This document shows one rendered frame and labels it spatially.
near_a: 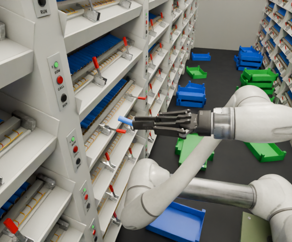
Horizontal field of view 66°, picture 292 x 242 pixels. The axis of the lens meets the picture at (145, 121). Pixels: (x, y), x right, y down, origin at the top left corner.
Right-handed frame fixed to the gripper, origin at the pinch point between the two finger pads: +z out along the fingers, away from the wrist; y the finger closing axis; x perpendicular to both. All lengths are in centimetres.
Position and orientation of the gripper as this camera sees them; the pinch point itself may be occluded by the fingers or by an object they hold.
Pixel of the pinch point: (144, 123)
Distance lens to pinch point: 70.4
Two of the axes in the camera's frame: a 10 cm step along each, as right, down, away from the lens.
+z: -9.5, 0.0, 3.1
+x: 1.6, 8.5, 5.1
